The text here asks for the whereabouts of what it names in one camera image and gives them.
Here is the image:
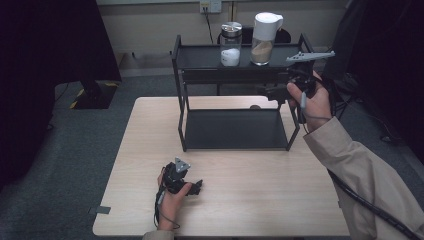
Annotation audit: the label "person's right hand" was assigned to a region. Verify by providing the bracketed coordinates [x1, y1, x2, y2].
[285, 71, 334, 134]

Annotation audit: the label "person's left hand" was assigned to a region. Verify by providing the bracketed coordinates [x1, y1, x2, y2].
[155, 167, 194, 232]

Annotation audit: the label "right hand-held gripper cable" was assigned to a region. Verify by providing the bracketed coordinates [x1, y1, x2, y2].
[327, 169, 424, 240]

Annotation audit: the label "glass jar with silver lid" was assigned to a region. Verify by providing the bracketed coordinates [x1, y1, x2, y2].
[219, 21, 244, 67]

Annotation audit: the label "black metal two-tier rack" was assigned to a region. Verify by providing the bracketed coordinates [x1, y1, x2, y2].
[170, 32, 318, 153]

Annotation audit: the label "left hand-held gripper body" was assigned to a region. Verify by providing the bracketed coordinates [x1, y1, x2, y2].
[161, 156, 192, 195]

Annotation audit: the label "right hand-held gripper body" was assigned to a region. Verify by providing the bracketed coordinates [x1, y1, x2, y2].
[285, 50, 336, 100]

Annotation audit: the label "hand-held gripper cable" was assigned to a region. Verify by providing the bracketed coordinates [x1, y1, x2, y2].
[327, 169, 424, 240]
[153, 188, 182, 232]

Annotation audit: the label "black stand base, yellow stripes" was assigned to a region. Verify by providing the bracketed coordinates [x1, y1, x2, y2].
[68, 79, 121, 110]

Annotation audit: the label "white wall socket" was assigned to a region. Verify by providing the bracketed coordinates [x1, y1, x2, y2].
[199, 0, 223, 15]

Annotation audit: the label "dark curtain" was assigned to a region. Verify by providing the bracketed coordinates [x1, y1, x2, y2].
[0, 0, 123, 192]
[348, 0, 424, 165]

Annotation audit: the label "black floor cable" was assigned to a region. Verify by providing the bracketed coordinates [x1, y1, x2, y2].
[333, 95, 355, 121]

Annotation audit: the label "left hand-held gripper cable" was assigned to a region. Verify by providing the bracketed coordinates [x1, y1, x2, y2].
[153, 188, 182, 232]

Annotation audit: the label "grey tape strip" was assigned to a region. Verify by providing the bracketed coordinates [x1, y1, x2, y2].
[87, 205, 112, 216]

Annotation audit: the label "glass jar with white lid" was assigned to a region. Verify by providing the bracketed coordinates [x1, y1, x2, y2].
[249, 11, 285, 67]

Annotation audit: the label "black chair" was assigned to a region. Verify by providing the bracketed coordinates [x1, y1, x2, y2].
[216, 25, 292, 96]

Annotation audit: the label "black power cable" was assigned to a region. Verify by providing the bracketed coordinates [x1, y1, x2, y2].
[203, 5, 215, 45]

